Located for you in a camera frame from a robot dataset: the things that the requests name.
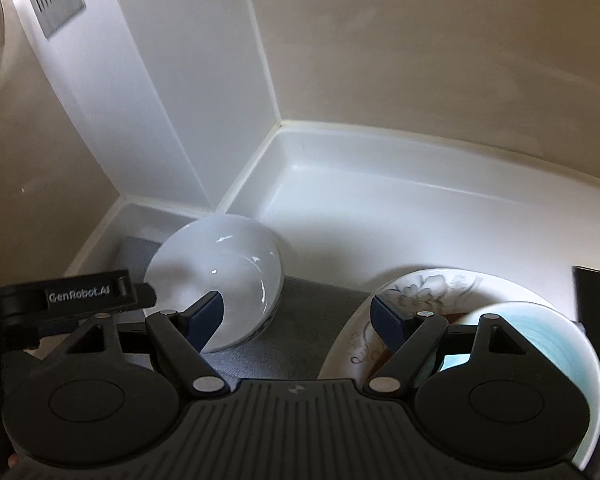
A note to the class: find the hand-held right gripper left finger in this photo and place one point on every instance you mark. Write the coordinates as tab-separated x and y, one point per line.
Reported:
205	317

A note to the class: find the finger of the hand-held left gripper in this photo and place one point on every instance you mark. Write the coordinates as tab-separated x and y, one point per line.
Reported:
144	295

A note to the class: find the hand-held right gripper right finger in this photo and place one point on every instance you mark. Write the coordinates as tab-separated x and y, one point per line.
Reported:
387	320

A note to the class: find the white floral plate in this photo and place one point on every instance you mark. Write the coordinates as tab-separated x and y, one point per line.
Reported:
430	282

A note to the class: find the white bowl blue patterned outside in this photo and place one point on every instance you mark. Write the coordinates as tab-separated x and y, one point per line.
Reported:
220	260

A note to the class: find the light blue ribbed bowl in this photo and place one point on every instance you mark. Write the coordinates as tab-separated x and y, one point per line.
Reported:
545	332

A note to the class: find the grey drying mat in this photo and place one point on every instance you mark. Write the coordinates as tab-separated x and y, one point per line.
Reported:
305	320

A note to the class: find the black flat object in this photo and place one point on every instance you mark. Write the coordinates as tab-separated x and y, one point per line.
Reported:
597	292

